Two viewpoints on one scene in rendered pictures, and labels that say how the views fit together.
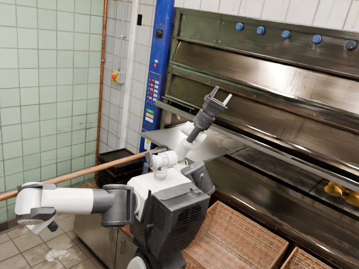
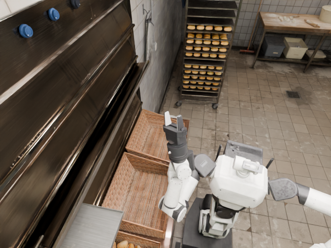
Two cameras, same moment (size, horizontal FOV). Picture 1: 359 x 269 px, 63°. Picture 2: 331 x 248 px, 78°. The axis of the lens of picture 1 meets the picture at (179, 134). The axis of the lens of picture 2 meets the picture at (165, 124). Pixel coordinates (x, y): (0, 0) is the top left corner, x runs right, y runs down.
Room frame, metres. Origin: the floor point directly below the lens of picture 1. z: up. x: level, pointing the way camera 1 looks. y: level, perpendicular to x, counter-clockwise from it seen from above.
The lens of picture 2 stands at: (1.69, 0.35, 2.31)
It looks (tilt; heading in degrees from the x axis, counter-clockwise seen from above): 46 degrees down; 242
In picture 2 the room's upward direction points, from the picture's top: straight up
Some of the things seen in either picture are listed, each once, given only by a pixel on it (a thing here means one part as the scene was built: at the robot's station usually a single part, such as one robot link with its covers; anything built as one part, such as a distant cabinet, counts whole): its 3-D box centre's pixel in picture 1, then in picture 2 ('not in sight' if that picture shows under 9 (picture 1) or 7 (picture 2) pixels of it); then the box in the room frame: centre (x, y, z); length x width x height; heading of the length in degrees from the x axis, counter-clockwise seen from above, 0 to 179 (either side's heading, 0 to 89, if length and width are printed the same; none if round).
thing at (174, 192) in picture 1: (164, 211); (236, 177); (1.05, 0.01, 1.27); 0.34 x 0.30 x 0.36; 133
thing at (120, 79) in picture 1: (118, 77); not in sight; (2.63, 0.63, 1.46); 0.10 x 0.07 x 0.10; 51
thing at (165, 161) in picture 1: (163, 162); (244, 166); (1.10, 0.05, 1.47); 0.10 x 0.07 x 0.09; 133
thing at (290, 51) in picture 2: not in sight; (293, 47); (-2.68, -2.11, 0.35); 0.50 x 0.36 x 0.24; 53
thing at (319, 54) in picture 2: not in sight; (315, 53); (-3.05, -1.80, 0.27); 0.34 x 0.26 x 0.08; 147
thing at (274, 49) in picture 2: not in sight; (272, 46); (-2.35, -2.37, 0.35); 0.50 x 0.36 x 0.24; 51
